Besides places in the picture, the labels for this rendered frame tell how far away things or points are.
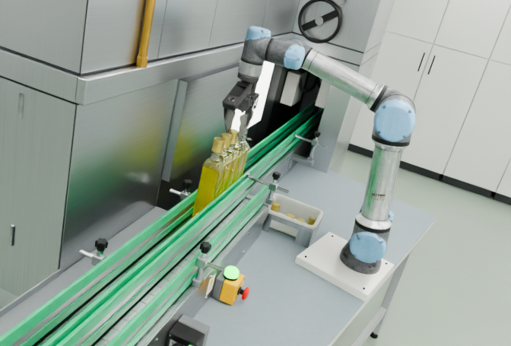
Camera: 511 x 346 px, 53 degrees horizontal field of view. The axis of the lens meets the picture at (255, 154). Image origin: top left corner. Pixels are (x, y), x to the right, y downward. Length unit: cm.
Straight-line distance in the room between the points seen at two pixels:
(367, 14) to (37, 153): 172
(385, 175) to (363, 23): 110
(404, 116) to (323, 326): 67
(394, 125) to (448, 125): 386
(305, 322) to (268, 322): 12
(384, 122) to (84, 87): 85
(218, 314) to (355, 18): 157
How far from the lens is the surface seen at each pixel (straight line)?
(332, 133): 265
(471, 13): 527
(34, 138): 129
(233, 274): 155
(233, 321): 154
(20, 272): 149
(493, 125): 542
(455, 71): 531
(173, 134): 162
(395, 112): 155
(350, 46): 257
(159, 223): 150
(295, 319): 162
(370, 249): 170
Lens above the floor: 172
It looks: 21 degrees down
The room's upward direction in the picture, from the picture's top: 14 degrees clockwise
